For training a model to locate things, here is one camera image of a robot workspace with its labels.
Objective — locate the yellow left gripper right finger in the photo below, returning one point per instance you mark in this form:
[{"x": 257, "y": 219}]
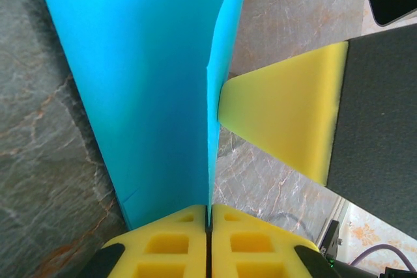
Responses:
[{"x": 254, "y": 245}]

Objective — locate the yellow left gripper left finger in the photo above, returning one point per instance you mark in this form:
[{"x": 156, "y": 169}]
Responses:
[{"x": 163, "y": 245}]

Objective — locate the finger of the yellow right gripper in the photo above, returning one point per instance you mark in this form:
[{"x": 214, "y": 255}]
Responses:
[{"x": 293, "y": 105}]

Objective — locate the blue square paper sheet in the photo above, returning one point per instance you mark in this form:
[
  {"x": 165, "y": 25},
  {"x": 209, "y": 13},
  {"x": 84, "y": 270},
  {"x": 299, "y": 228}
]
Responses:
[{"x": 130, "y": 79}]

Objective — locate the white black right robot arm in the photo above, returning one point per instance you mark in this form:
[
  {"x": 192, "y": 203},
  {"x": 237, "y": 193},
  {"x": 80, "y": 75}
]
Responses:
[{"x": 352, "y": 271}]

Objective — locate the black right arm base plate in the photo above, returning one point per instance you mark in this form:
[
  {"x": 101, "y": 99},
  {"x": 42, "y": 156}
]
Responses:
[{"x": 332, "y": 242}]

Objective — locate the aluminium mounting rail beam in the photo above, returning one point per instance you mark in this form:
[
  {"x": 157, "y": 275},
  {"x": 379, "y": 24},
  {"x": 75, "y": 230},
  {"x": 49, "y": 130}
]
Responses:
[{"x": 339, "y": 209}]

